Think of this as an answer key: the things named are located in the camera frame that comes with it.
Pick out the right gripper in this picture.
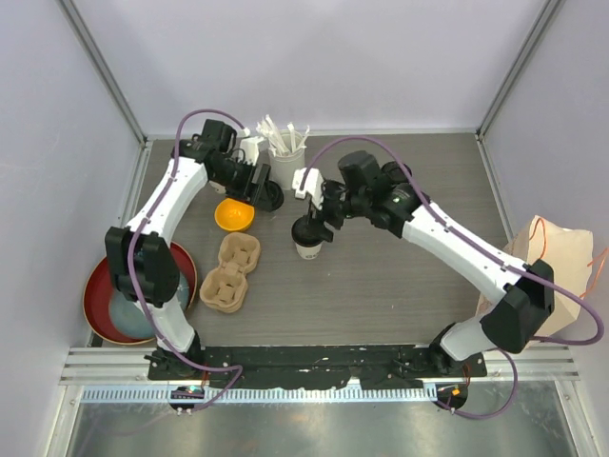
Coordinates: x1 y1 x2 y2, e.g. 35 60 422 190
304 178 370 241

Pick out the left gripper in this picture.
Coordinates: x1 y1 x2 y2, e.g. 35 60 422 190
211 158 273 211

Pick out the black lid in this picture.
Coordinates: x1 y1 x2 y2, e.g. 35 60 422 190
291 215 324 248

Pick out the brown paper bag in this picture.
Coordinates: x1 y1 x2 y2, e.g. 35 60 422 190
487 215 595 345

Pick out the paper coffee cup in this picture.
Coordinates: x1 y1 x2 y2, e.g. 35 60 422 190
294 239 324 260

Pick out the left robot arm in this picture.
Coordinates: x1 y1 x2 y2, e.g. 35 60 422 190
105 119 283 380

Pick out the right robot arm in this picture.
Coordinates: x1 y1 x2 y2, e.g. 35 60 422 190
292 150 555 376

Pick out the stack of black lids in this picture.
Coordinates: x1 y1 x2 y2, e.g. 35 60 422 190
265 181 285 212

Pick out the orange bowl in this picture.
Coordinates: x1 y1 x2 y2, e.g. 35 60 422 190
214 198 255 232

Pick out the white straw holder cup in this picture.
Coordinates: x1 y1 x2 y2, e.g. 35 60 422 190
268 131 306 190

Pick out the stack of paper cups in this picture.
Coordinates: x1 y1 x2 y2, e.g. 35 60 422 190
208 181 226 195

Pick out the cardboard cup carrier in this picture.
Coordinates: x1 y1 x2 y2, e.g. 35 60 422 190
199 232 262 313

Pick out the blue-grey plate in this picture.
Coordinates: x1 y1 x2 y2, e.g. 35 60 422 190
108 274 190 340

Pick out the red round tray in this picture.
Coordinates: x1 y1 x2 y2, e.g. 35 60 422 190
83 243 198 346

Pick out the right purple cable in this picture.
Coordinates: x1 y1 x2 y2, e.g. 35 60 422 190
302 135 605 422

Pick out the purple cable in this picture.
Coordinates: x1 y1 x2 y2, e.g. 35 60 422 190
302 135 605 422
127 109 251 418

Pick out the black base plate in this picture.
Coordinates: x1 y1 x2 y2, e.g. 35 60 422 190
145 345 487 390

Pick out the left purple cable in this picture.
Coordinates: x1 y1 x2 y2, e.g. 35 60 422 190
127 109 251 418

